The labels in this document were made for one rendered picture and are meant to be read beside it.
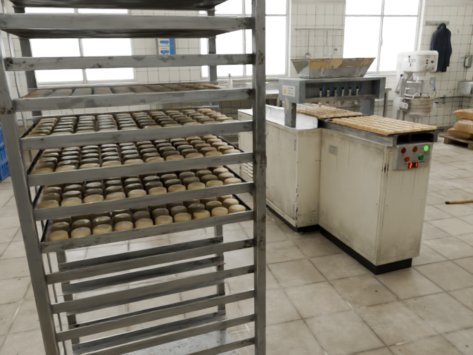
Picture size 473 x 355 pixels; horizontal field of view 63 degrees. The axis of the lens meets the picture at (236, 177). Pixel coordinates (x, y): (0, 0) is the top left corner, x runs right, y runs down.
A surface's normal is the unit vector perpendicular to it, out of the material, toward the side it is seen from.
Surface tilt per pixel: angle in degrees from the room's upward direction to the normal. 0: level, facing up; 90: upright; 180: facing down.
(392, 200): 90
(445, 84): 90
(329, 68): 115
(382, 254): 90
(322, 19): 90
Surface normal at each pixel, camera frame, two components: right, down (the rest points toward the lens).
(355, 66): 0.31, 0.64
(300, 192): 0.33, 0.26
